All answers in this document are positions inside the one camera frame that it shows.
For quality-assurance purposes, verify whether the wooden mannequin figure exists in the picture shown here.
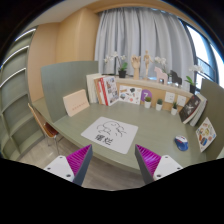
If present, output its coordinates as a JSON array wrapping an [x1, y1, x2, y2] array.
[[142, 49, 154, 80]]

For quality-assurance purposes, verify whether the red-spined photo cover book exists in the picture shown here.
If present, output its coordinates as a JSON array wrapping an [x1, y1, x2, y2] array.
[[99, 75, 120, 107]]

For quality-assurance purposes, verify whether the white mouse pad with drawing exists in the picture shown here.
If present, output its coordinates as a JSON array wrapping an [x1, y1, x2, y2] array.
[[80, 116, 139, 155]]

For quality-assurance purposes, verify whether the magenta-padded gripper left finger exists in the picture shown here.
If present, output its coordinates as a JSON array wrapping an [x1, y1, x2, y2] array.
[[43, 143, 94, 187]]

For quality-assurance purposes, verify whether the black cover book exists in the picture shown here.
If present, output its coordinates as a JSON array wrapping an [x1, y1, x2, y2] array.
[[178, 94, 202, 125]]

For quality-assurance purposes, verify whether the grey curtain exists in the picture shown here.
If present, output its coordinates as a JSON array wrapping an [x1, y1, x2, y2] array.
[[94, 7, 195, 84]]

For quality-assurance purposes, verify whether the white orchid in black pot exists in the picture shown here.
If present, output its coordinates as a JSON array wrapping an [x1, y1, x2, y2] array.
[[153, 56, 168, 73], [103, 51, 129, 79], [184, 64, 204, 95]]

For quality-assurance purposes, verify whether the white wall socket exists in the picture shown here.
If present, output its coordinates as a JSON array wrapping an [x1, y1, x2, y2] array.
[[176, 94, 188, 108], [164, 91, 176, 104]]

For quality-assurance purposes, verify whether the small plant in white pot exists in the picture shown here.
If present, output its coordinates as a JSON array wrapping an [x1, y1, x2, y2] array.
[[170, 101, 179, 116], [143, 95, 153, 109], [155, 98, 164, 112]]

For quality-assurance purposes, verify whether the purple round number sign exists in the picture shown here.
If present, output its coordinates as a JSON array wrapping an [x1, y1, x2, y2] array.
[[139, 88, 153, 103]]

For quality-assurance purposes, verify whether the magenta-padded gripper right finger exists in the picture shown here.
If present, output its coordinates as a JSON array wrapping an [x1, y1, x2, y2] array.
[[134, 143, 184, 186]]

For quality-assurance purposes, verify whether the wooden hand model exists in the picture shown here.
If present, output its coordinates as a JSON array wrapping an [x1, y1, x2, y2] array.
[[130, 55, 142, 81]]

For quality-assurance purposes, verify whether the colourful sticker sheet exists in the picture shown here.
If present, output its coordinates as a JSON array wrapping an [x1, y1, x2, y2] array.
[[195, 116, 218, 153]]

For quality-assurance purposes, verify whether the blue and white computer mouse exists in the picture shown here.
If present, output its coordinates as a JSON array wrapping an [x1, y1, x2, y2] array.
[[173, 134, 190, 152]]

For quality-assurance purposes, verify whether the beige card booklet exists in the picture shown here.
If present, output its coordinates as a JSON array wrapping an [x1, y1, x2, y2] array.
[[62, 88, 91, 118]]

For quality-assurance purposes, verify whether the pink horse figure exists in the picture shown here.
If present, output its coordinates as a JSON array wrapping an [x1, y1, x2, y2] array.
[[153, 66, 169, 85]]

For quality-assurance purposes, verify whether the green desk divider panel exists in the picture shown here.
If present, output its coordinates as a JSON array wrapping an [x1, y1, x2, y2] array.
[[199, 78, 224, 161], [40, 60, 100, 124]]

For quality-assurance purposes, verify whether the green shelf unit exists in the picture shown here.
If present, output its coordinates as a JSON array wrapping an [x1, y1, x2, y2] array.
[[0, 28, 44, 161]]

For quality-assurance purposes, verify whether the black horse figure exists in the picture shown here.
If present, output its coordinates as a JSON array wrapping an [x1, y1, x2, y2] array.
[[169, 69, 183, 87]]

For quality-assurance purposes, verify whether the tan book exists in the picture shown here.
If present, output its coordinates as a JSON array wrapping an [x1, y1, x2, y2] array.
[[93, 77, 106, 106]]

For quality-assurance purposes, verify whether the thick white book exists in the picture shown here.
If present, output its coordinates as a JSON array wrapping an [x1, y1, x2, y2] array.
[[189, 93, 208, 128]]

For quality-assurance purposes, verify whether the dark framed window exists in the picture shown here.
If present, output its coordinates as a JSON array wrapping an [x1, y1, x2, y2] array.
[[181, 19, 224, 88]]

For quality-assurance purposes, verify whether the white sticker sheet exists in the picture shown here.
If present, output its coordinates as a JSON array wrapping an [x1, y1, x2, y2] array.
[[118, 84, 143, 106]]

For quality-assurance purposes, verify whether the wooden chair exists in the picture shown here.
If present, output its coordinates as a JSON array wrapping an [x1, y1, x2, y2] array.
[[27, 102, 64, 155]]

